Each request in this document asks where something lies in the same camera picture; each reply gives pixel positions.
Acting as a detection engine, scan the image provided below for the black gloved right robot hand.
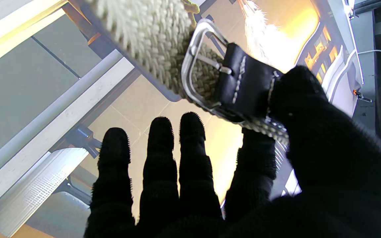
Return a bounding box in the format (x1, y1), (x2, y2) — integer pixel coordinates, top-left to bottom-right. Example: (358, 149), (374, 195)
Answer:
(84, 65), (381, 238)

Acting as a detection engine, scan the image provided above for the pale beige webbing belt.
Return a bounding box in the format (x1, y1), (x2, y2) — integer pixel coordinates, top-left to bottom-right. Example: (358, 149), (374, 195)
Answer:
(88, 0), (291, 146)

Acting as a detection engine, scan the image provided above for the white pampas grass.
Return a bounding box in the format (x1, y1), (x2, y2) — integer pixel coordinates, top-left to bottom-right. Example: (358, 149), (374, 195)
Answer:
(240, 0), (310, 71)

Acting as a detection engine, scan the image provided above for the dark wooden stand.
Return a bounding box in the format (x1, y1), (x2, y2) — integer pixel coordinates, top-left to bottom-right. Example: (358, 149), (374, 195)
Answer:
(62, 0), (102, 46)

